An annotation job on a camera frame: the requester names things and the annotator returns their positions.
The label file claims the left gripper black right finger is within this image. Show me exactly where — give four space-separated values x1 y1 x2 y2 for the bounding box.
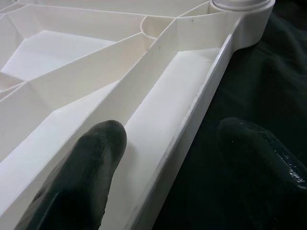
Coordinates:
217 116 307 230

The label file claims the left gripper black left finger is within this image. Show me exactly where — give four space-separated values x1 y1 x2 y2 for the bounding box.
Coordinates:
14 119 128 230

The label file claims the white plastic table top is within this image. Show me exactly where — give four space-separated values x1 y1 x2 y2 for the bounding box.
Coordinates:
0 0 274 230

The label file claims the white plastic table leg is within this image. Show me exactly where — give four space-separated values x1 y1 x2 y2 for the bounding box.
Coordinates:
212 0 269 9

